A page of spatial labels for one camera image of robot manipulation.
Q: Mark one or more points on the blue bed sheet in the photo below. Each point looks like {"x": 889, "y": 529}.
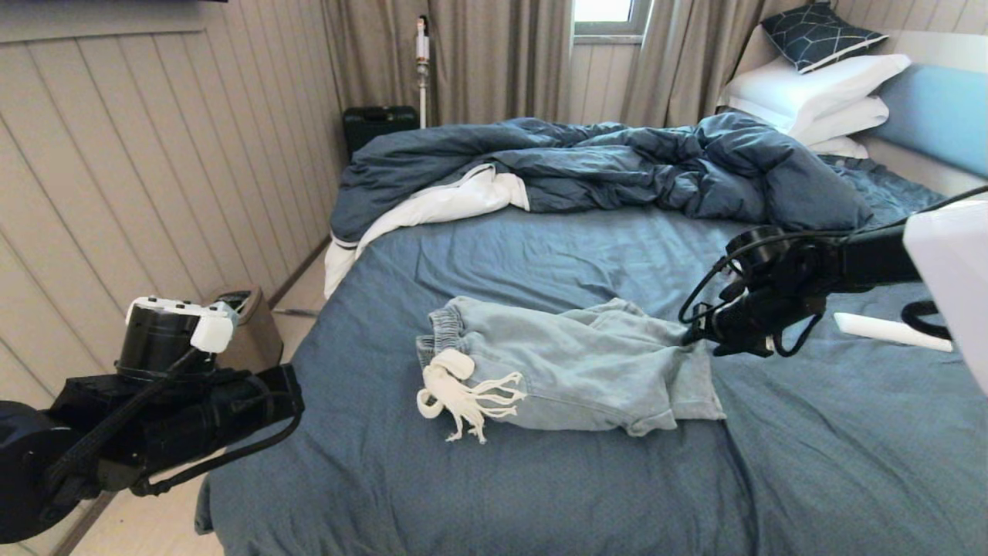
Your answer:
{"x": 540, "y": 502}

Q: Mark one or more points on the flat white pillow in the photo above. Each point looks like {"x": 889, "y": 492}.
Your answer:
{"x": 845, "y": 120}

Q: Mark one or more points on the dark geometric patterned cushion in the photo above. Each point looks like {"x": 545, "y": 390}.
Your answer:
{"x": 818, "y": 35}

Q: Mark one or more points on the long white remote control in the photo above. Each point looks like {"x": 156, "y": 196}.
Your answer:
{"x": 880, "y": 328}

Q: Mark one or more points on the wide beige curtain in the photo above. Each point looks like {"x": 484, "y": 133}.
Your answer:
{"x": 478, "y": 62}

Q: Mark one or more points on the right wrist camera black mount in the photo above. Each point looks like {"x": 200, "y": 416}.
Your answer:
{"x": 756, "y": 243}

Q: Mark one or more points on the light blue denim shorts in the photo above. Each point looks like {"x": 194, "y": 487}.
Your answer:
{"x": 587, "y": 371}

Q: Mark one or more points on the light blue padded headboard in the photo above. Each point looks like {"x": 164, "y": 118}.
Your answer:
{"x": 938, "y": 116}

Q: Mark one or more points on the narrow beige curtain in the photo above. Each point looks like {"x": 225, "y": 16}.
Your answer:
{"x": 687, "y": 62}

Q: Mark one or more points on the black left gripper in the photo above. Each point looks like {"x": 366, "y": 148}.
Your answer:
{"x": 193, "y": 425}

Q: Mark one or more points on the black hard suitcase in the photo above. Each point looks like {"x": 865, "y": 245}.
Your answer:
{"x": 378, "y": 127}

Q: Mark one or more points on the left wrist camera white cap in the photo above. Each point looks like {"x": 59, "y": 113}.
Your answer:
{"x": 166, "y": 332}

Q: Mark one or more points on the large white pillow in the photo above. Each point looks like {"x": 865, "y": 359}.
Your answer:
{"x": 810, "y": 89}

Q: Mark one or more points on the dark blue white-lined duvet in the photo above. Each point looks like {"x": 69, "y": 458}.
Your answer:
{"x": 617, "y": 166}

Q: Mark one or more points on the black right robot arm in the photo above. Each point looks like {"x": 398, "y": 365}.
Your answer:
{"x": 911, "y": 262}

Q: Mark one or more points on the white stick vacuum cleaner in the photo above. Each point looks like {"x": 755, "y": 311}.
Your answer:
{"x": 421, "y": 69}

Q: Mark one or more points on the small white pillow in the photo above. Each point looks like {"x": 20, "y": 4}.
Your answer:
{"x": 837, "y": 148}

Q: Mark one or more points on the beige bed frame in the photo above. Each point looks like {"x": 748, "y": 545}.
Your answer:
{"x": 926, "y": 166}

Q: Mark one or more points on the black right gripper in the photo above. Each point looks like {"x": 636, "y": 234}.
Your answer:
{"x": 772, "y": 301}

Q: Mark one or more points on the brown trash bin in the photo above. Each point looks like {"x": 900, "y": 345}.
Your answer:
{"x": 258, "y": 336}

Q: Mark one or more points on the window with grey frame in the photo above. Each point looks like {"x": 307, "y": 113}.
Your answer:
{"x": 606, "y": 15}

